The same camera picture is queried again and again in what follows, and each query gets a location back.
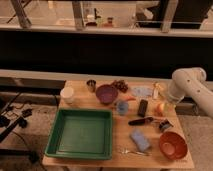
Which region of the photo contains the white cup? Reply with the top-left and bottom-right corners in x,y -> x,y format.
60,87 -> 74,103

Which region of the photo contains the wooden table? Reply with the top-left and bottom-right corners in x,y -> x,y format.
43,80 -> 194,169

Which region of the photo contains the blue sponge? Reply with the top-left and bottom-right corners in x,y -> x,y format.
130,129 -> 151,152

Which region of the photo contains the green plastic tray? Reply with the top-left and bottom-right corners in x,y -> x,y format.
45,109 -> 113,160

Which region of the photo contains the orange-red bowl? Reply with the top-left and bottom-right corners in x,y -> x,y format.
159,131 -> 188,160

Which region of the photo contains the black-handled tool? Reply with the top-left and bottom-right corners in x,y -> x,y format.
128,117 -> 154,126

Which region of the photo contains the small orange carrot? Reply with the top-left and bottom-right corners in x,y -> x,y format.
124,96 -> 136,101

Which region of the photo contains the silver fork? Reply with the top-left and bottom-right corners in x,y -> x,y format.
116,148 -> 149,156

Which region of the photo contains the bunch of dark grapes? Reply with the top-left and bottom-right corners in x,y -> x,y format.
112,80 -> 128,93

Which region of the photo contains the small white bottle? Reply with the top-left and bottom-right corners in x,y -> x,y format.
153,82 -> 159,100

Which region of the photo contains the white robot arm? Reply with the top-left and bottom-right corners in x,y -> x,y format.
166,67 -> 213,119

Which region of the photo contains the black rectangular block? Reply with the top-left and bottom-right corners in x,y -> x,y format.
137,100 -> 148,117

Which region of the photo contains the yellow banana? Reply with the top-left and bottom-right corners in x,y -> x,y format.
156,83 -> 166,98

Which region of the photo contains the purple bowl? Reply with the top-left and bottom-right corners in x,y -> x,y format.
96,84 -> 118,104

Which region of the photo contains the blue small cup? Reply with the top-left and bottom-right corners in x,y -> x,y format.
116,100 -> 129,115

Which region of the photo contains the small metal cup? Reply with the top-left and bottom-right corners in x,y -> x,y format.
86,79 -> 96,92

